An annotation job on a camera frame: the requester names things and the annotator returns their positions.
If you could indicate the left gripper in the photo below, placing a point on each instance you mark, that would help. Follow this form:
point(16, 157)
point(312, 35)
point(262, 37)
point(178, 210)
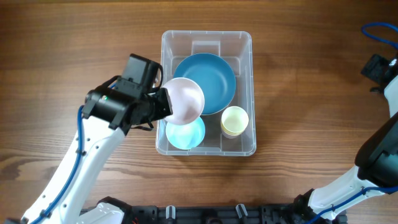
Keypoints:
point(165, 104)

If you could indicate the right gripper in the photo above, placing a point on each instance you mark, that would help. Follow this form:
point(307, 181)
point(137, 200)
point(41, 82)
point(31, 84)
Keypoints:
point(374, 66)

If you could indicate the pale pink small bowl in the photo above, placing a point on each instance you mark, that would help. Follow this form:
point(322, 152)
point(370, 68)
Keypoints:
point(187, 100)

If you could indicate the light blue small bowl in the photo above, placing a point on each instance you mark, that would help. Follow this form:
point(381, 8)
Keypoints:
point(186, 136)

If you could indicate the clear plastic storage container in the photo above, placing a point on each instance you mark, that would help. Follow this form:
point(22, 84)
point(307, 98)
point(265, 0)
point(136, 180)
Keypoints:
point(235, 47)

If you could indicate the dark blue bowl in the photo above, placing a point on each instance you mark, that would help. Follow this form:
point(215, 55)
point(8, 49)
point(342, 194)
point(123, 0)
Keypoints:
point(212, 73)

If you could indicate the pink plastic cup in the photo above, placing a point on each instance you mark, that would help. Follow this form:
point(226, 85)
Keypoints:
point(230, 136)

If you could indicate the cream plastic cup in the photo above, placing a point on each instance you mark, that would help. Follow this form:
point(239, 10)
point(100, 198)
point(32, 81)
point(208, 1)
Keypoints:
point(234, 118)

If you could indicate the yellow plastic cup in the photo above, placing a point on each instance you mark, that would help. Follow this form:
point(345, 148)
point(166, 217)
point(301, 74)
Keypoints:
point(231, 132)

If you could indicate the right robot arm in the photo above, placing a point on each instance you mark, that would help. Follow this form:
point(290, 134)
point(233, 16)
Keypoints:
point(375, 166)

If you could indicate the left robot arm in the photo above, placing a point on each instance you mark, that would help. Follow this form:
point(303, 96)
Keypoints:
point(132, 100)

